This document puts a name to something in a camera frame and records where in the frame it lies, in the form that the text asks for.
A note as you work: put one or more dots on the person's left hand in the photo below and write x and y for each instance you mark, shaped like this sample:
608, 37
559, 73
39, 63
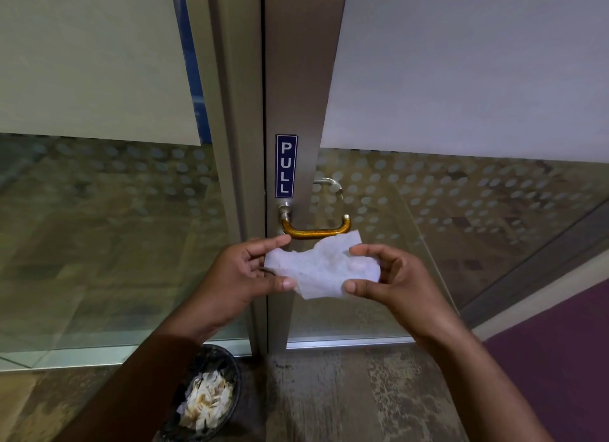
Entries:
227, 278

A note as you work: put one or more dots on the person's right hand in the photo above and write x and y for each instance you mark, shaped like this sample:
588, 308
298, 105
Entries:
398, 294

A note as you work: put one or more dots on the person's right middle finger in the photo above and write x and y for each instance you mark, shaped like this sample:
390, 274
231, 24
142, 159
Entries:
386, 268

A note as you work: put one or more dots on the person's right thumb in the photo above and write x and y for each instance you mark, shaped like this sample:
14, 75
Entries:
360, 286

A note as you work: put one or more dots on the person's left thumb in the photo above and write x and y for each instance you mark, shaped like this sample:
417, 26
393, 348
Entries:
277, 282

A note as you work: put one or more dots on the white paper tissue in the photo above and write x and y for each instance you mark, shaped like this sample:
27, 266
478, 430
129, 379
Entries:
321, 268

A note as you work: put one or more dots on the person's left forearm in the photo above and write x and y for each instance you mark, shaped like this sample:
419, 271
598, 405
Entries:
135, 382

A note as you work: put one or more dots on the person's right forearm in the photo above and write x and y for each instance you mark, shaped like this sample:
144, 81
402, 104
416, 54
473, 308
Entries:
480, 384

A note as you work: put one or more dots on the blue door sign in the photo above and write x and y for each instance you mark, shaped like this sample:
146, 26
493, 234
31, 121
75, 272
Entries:
286, 166

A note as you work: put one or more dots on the black mesh waste bin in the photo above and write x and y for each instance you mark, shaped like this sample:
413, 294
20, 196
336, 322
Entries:
216, 384

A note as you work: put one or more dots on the pile of used white tissues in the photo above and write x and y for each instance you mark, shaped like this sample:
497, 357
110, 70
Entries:
205, 400

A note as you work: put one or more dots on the purple carpet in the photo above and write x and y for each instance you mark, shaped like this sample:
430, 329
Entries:
554, 356

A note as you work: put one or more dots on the fixed glass panel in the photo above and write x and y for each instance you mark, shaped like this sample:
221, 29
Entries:
104, 170

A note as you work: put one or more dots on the glass door with metal frame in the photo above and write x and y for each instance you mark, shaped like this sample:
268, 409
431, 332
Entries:
428, 161

